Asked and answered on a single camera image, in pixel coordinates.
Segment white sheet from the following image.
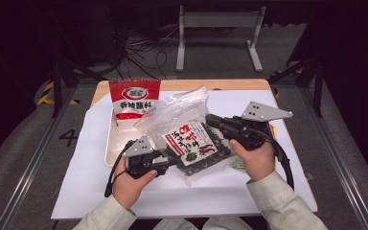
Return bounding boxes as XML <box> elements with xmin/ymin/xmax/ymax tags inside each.
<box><xmin>50</xmin><ymin>89</ymin><xmax>319</xmax><ymax>221</ymax></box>

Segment person's legs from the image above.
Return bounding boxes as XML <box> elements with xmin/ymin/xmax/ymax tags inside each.
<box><xmin>152</xmin><ymin>216</ymin><xmax>254</xmax><ymax>230</ymax></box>

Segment aluminium floor rail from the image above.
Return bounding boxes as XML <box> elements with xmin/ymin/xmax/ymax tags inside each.
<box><xmin>0</xmin><ymin>85</ymin><xmax>79</xmax><ymax>230</ymax></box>
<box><xmin>299</xmin><ymin>85</ymin><xmax>368</xmax><ymax>230</ymax></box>

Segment white plastic box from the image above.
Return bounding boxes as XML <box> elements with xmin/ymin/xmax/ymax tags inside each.
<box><xmin>103</xmin><ymin>107</ymin><xmax>161</xmax><ymax>168</ymax></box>

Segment white metal stand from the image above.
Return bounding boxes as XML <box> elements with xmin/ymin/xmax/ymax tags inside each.
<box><xmin>175</xmin><ymin>4</ymin><xmax>267</xmax><ymax>73</ymax></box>

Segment yellow green snack packet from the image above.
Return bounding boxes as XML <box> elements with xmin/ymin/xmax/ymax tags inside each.
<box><xmin>229</xmin><ymin>124</ymin><xmax>278</xmax><ymax>171</ymax></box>

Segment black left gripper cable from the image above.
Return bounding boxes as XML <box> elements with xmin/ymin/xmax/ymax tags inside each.
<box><xmin>103</xmin><ymin>139</ymin><xmax>136</xmax><ymax>198</ymax></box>

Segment tangle of black floor cables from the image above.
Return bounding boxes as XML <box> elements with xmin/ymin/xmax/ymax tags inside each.
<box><xmin>106</xmin><ymin>25</ymin><xmax>180</xmax><ymax>81</ymax></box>

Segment red snack packet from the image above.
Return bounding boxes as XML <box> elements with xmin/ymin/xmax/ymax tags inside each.
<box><xmin>107</xmin><ymin>79</ymin><xmax>162</xmax><ymax>122</ymax></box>

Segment yellow black hazard tape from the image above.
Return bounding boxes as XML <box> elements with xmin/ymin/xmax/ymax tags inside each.
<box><xmin>36</xmin><ymin>80</ymin><xmax>80</xmax><ymax>106</ymax></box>

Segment person's right hand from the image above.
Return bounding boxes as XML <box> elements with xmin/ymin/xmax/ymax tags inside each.
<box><xmin>228</xmin><ymin>125</ymin><xmax>277</xmax><ymax>183</ymax></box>

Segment person's left hand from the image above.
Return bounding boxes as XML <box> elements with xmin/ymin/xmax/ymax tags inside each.
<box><xmin>112</xmin><ymin>158</ymin><xmax>158</xmax><ymax>211</ymax></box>

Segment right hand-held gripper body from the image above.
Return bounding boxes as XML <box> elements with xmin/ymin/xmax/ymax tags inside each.
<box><xmin>224</xmin><ymin>101</ymin><xmax>293</xmax><ymax>151</ymax></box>

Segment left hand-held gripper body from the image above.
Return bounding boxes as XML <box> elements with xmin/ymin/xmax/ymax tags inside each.
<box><xmin>123</xmin><ymin>135</ymin><xmax>171</xmax><ymax>180</ymax></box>

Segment clear bag of dried seaweed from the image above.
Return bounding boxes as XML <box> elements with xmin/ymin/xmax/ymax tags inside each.
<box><xmin>133</xmin><ymin>84</ymin><xmax>238</xmax><ymax>188</ymax></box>

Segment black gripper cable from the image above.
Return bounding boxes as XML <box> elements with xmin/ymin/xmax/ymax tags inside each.
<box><xmin>103</xmin><ymin>139</ymin><xmax>136</xmax><ymax>198</ymax></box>
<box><xmin>258</xmin><ymin>126</ymin><xmax>296</xmax><ymax>192</ymax></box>

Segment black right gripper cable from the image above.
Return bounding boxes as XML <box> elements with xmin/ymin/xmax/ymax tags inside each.
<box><xmin>258</xmin><ymin>126</ymin><xmax>296</xmax><ymax>192</ymax></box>

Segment black metal stand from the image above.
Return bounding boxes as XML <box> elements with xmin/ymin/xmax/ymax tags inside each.
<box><xmin>51</xmin><ymin>57</ymin><xmax>110</xmax><ymax>118</ymax></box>
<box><xmin>267</xmin><ymin>47</ymin><xmax>326</xmax><ymax>118</ymax></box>

